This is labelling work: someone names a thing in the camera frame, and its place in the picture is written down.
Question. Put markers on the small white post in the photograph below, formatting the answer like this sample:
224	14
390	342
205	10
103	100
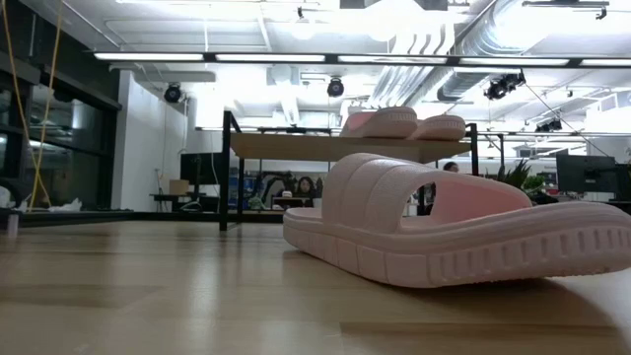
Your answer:
13	224

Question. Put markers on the blue storage bins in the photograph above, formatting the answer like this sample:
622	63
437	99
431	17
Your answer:
249	192

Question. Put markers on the wooden shelf black frame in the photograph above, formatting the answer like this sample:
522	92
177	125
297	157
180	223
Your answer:
320	147

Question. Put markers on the black ceiling spotlight cluster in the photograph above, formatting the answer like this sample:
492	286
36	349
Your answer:
549	125
503	86

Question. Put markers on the black aluminium table frame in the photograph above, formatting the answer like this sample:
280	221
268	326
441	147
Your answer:
148	217

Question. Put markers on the dark office desk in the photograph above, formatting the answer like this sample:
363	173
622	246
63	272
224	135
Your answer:
197	202

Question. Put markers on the pink rubber slide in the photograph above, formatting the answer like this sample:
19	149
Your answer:
384	123
441	128
443	246

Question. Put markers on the person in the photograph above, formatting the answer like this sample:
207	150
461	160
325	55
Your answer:
450	166
305	190

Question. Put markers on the white crumpled cloth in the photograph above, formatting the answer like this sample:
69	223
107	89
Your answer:
66	206

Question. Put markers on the green potted plant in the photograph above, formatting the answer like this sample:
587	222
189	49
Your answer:
512	177

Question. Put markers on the long linear ceiling light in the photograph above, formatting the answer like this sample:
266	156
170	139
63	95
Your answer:
271	57

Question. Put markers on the silver ventilation duct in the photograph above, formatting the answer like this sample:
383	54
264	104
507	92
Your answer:
419	81

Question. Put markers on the black computer monitor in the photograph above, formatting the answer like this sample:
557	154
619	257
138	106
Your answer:
199	168
624	182
586	172

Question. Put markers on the plain cardboard box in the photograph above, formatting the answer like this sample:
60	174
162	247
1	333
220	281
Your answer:
179	187

